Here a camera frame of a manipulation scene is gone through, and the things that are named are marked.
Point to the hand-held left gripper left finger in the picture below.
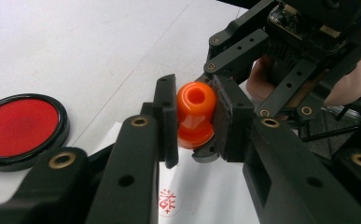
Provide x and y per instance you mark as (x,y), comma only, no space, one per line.
(131,161)

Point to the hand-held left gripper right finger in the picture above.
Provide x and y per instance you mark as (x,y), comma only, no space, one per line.
(280,161)

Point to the orange stamp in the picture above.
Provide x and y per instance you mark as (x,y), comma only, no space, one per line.
(197,109)

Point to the round red ink pad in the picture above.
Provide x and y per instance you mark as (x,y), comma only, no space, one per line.
(19,127)

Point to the white paper sheet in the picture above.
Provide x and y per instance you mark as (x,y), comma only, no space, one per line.
(206,193)

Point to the large white table cover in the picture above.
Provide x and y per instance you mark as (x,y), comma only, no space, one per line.
(75,46)

